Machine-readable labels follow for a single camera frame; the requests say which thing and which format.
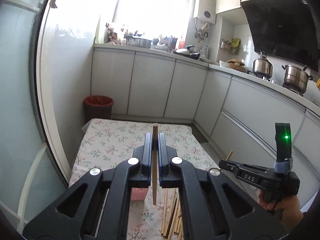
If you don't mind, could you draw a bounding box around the bamboo chopstick long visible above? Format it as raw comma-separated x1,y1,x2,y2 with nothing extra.
161,189,168,235

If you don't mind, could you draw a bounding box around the person's right hand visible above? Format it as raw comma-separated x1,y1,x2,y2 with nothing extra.
258,190,304,233

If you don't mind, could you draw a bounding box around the pink perforated utensil holder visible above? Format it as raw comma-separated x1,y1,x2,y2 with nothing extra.
131,188,148,202

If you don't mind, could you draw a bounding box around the floral tablecloth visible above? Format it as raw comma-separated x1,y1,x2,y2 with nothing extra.
69,119,217,239

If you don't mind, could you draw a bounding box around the steel stock pot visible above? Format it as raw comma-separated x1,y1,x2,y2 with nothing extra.
281,64,313,95

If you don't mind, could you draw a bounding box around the red black trash bin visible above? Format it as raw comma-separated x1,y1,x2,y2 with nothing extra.
84,95,114,122

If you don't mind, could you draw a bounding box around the basket of bread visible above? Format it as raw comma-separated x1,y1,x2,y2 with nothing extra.
227,59,246,72

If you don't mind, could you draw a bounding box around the white electric kettle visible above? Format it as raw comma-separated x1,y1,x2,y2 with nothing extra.
200,45,209,59

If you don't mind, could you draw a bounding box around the black range hood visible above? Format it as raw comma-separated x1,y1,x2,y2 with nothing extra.
241,0,319,71

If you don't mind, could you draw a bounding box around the steel basin on counter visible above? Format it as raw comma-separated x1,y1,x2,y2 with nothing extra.
126,36,152,49

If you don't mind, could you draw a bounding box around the white water heater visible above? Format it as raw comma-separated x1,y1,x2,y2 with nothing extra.
193,0,216,24

